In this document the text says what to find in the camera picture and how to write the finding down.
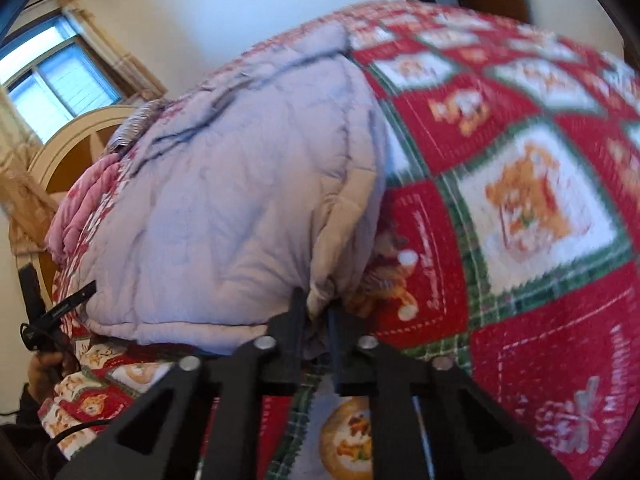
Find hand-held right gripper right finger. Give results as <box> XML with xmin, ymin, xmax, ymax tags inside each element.
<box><xmin>327</xmin><ymin>305</ymin><xmax>572</xmax><ymax>480</ymax></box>

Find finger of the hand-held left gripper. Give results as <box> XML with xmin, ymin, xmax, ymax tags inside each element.
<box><xmin>39</xmin><ymin>280</ymin><xmax>98</xmax><ymax>322</ymax></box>

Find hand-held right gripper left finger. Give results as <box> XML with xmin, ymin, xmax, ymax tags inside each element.
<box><xmin>55</xmin><ymin>287</ymin><xmax>307</xmax><ymax>480</ymax></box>

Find lilac quilted puffer jacket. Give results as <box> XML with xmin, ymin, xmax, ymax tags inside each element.
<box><xmin>80</xmin><ymin>20</ymin><xmax>389</xmax><ymax>357</ymax></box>

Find person's left hand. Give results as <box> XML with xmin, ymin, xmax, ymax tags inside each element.
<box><xmin>27</xmin><ymin>351</ymin><xmax>77</xmax><ymax>403</ymax></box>

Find pink folded comforter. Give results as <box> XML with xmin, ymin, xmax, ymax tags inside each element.
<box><xmin>45</xmin><ymin>152</ymin><xmax>127</xmax><ymax>263</ymax></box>

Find cream and wood headboard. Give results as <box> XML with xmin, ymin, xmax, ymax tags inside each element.
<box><xmin>7</xmin><ymin>105</ymin><xmax>142</xmax><ymax>311</ymax></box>

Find striped pillow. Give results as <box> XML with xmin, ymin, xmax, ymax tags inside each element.
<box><xmin>107</xmin><ymin>99</ymin><xmax>167</xmax><ymax>154</ymax></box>

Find window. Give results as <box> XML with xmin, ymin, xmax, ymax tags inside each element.
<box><xmin>0</xmin><ymin>14</ymin><xmax>127</xmax><ymax>147</ymax></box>

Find red printed patchwork quilt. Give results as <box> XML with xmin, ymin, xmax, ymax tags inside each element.
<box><xmin>39</xmin><ymin>0</ymin><xmax>640</xmax><ymax>480</ymax></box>

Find narrow beige patterned curtain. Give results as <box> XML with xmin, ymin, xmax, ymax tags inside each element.
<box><xmin>55</xmin><ymin>0</ymin><xmax>169</xmax><ymax>107</ymax></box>

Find black cable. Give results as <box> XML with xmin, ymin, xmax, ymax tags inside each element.
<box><xmin>42</xmin><ymin>419</ymin><xmax>113</xmax><ymax>463</ymax></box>

